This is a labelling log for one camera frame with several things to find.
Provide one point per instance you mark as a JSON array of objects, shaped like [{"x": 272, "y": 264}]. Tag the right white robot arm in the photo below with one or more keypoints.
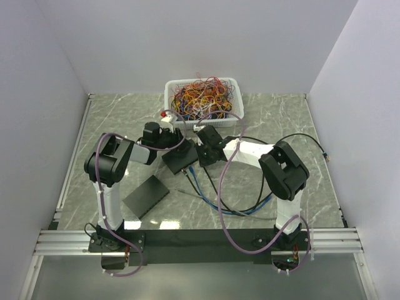
[{"x": 283, "y": 170}]

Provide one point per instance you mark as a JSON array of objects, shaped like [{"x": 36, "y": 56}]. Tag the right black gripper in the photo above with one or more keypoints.
[{"x": 204, "y": 162}]

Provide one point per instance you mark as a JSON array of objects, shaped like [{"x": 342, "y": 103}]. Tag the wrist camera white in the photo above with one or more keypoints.
[
  {"x": 167, "y": 121},
  {"x": 197, "y": 128}
]

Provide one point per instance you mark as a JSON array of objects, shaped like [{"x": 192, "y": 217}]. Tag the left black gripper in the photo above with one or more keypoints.
[{"x": 177, "y": 137}]

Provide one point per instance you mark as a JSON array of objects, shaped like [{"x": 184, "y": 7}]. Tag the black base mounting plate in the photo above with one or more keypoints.
[{"x": 198, "y": 245}]

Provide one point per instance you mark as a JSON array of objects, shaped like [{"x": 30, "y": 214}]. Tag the aluminium frame rail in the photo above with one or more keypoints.
[{"x": 57, "y": 242}]

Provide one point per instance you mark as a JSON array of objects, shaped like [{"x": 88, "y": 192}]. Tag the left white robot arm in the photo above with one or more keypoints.
[{"x": 107, "y": 163}]

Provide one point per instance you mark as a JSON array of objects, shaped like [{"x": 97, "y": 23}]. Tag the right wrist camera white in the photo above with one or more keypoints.
[{"x": 197, "y": 128}]

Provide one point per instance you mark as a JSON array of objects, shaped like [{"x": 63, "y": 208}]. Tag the black network switch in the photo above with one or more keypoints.
[
  {"x": 181, "y": 158},
  {"x": 146, "y": 196}
]

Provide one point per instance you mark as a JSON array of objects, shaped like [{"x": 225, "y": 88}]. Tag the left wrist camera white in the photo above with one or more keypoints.
[{"x": 167, "y": 121}]

